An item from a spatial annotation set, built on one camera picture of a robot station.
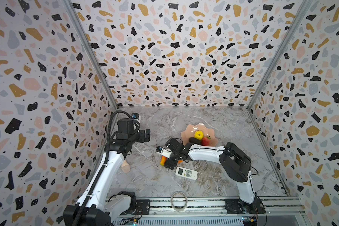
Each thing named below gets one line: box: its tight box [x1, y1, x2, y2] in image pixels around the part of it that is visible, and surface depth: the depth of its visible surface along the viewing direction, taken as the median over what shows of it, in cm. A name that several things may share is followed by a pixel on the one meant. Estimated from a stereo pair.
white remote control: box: [175, 166, 198, 181], surface depth 87 cm
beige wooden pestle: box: [121, 159, 131, 173], surface depth 86 cm
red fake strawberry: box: [201, 135, 212, 146], surface depth 98 cm
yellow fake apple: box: [193, 129, 204, 141], surface depth 99 cm
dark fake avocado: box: [188, 137, 201, 144], surface depth 99 cm
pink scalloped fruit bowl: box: [180, 122, 218, 146], surface depth 100 cm
